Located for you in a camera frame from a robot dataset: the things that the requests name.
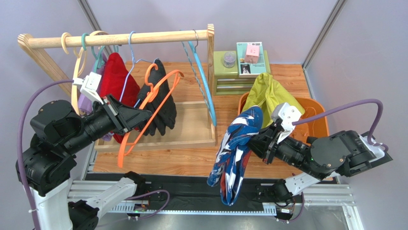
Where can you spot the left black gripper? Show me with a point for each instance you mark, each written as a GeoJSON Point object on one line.
{"type": "Point", "coordinates": [124, 118]}

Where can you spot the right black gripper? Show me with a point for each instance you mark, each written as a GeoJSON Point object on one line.
{"type": "Point", "coordinates": [269, 146]}

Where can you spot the blue patterned trousers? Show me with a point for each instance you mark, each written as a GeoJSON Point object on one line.
{"type": "Point", "coordinates": [233, 154]}

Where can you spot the yellow-green trousers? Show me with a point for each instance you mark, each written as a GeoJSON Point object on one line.
{"type": "Point", "coordinates": [267, 93]}

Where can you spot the sky blue plastic hanger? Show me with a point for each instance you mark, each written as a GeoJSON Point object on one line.
{"type": "Point", "coordinates": [201, 78]}

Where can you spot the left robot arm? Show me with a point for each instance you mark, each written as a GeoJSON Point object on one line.
{"type": "Point", "coordinates": [46, 165]}

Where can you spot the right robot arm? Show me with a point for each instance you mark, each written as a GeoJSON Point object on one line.
{"type": "Point", "coordinates": [345, 153]}

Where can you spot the black trousers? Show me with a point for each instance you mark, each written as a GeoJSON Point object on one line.
{"type": "Point", "coordinates": [166, 116]}

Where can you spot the red trousers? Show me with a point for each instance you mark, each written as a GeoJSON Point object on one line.
{"type": "Point", "coordinates": [117, 81]}

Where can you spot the lavender trousers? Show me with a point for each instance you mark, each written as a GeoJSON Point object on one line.
{"type": "Point", "coordinates": [85, 104]}

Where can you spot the teal plastic hanger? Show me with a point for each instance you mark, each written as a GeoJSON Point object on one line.
{"type": "Point", "coordinates": [98, 57]}

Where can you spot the cream plastic hanger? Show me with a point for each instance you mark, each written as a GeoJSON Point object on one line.
{"type": "Point", "coordinates": [80, 62]}

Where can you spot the wooden clothes rack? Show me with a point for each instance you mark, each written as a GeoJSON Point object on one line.
{"type": "Point", "coordinates": [196, 131]}

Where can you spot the green drawer cabinet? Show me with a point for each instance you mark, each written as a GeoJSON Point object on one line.
{"type": "Point", "coordinates": [227, 81]}

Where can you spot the teal booklet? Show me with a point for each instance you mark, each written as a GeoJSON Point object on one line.
{"type": "Point", "coordinates": [247, 70]}

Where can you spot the pink cube box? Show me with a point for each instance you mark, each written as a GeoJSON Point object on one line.
{"type": "Point", "coordinates": [252, 54]}

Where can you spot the small clear jar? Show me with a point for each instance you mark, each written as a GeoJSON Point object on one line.
{"type": "Point", "coordinates": [229, 59]}

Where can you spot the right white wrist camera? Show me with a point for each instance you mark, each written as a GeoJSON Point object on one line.
{"type": "Point", "coordinates": [288, 114]}

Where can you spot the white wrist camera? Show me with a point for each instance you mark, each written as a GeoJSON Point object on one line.
{"type": "Point", "coordinates": [89, 86]}
{"type": "Point", "coordinates": [288, 114]}

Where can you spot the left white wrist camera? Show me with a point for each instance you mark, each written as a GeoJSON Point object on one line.
{"type": "Point", "coordinates": [89, 86]}

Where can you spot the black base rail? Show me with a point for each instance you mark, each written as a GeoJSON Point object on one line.
{"type": "Point", "coordinates": [191, 193]}

